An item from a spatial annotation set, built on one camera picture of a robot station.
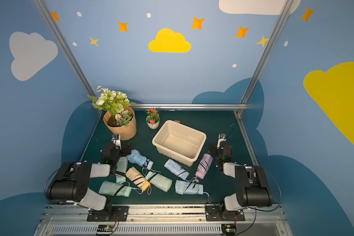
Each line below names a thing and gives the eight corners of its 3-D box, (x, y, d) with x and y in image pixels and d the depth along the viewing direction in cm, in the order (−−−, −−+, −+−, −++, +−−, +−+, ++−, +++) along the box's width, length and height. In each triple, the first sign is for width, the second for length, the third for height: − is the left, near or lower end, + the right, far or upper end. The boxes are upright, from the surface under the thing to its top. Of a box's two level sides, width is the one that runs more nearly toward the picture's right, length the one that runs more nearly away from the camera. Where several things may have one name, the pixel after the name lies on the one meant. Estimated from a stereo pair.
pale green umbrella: (144, 180, 87) (143, 178, 85) (150, 169, 91) (150, 168, 89) (167, 193, 82) (166, 192, 80) (173, 181, 86) (173, 180, 84)
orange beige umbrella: (125, 175, 88) (124, 173, 86) (133, 167, 92) (132, 165, 90) (144, 192, 82) (143, 191, 80) (152, 183, 85) (151, 182, 83)
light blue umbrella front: (175, 194, 82) (175, 193, 80) (175, 181, 86) (175, 180, 84) (203, 194, 82) (203, 193, 80) (202, 181, 86) (202, 180, 84)
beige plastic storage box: (152, 154, 99) (148, 143, 88) (169, 130, 112) (168, 118, 100) (191, 174, 90) (193, 164, 79) (204, 146, 103) (207, 134, 92)
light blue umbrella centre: (164, 167, 92) (164, 165, 90) (169, 160, 95) (169, 158, 92) (184, 181, 86) (185, 179, 84) (189, 173, 89) (190, 172, 87)
